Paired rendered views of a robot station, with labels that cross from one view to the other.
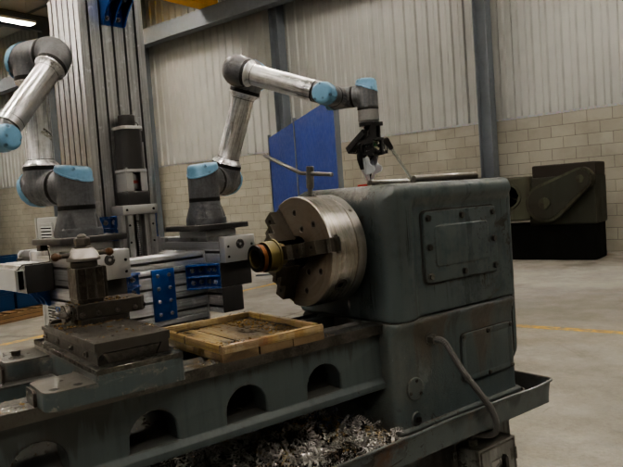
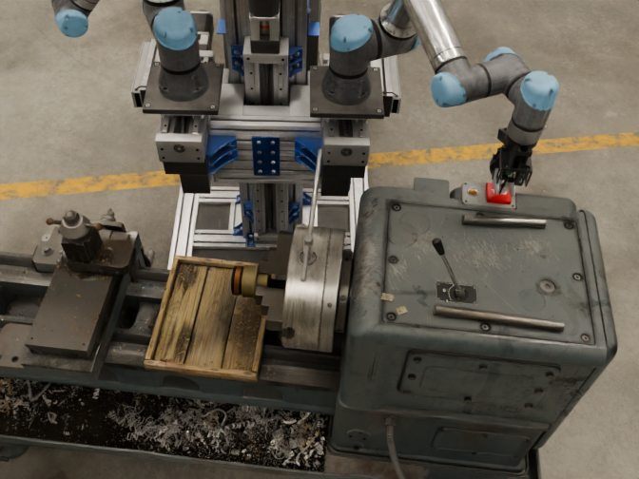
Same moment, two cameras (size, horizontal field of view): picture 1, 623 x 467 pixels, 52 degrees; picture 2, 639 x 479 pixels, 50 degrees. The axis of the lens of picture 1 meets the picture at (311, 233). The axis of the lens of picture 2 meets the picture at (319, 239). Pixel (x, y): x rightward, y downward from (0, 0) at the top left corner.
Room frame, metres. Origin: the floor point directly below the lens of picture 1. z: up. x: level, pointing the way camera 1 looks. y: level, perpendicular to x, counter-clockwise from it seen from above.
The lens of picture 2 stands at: (1.12, -0.64, 2.55)
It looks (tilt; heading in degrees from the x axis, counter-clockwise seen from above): 52 degrees down; 41
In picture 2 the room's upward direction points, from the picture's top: 3 degrees clockwise
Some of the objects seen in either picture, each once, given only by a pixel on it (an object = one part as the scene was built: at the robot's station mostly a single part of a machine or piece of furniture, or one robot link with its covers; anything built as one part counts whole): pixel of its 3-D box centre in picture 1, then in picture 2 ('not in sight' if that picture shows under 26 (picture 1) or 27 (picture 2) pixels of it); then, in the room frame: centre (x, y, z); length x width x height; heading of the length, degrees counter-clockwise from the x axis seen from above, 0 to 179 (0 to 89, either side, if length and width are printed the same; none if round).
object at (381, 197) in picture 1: (404, 243); (465, 302); (2.10, -0.31, 1.06); 0.59 x 0.48 x 0.39; 127
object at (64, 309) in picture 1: (99, 309); (96, 257); (1.54, 0.53, 0.99); 0.20 x 0.10 x 0.05; 127
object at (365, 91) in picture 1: (365, 94); (534, 100); (2.28, -0.23, 1.58); 0.09 x 0.08 x 0.11; 66
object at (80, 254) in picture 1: (82, 254); (73, 223); (1.53, 0.55, 1.13); 0.08 x 0.08 x 0.03
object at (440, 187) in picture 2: not in sight; (431, 193); (2.19, -0.09, 1.24); 0.09 x 0.08 x 0.03; 127
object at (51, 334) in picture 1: (97, 334); (82, 283); (1.48, 0.51, 0.95); 0.43 x 0.17 x 0.05; 37
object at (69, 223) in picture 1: (78, 220); (182, 71); (2.06, 0.75, 1.21); 0.15 x 0.15 x 0.10
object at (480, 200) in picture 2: not in sight; (486, 201); (2.28, -0.20, 1.23); 0.13 x 0.08 x 0.05; 127
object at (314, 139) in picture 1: (300, 203); not in sight; (8.80, 0.12, 1.18); 4.12 x 0.80 x 2.35; 13
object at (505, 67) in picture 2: (338, 97); (502, 74); (2.30, -0.13, 1.58); 0.11 x 0.11 x 0.08; 66
